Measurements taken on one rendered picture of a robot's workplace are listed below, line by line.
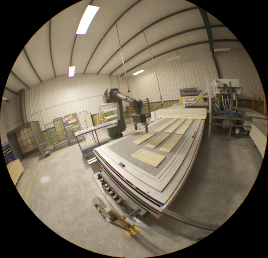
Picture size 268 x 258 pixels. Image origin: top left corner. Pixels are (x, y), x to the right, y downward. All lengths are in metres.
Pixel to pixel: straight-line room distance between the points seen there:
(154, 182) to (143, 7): 5.35
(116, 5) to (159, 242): 6.30
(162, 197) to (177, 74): 8.09
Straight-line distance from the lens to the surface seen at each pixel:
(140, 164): 1.25
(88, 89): 9.23
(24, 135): 9.52
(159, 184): 0.99
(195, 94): 6.91
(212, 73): 7.83
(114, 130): 2.48
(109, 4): 4.66
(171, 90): 8.29
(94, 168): 2.22
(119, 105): 2.40
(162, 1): 4.85
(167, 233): 1.70
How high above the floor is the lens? 1.69
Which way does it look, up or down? 14 degrees down
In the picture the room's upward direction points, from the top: 11 degrees counter-clockwise
